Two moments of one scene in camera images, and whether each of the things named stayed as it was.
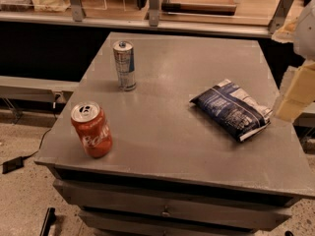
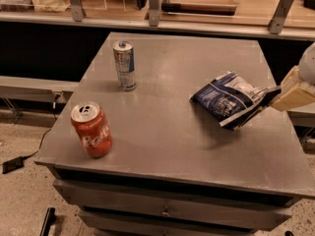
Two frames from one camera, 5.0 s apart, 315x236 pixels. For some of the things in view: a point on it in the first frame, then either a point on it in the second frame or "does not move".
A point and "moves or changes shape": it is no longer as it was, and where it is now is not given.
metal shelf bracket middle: (154, 5) does not move
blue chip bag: (232, 109) moves or changes shape
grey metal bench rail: (22, 88) does not move
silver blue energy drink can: (124, 54) does not move
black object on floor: (49, 219) does not move
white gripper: (305, 33) to (308, 65)
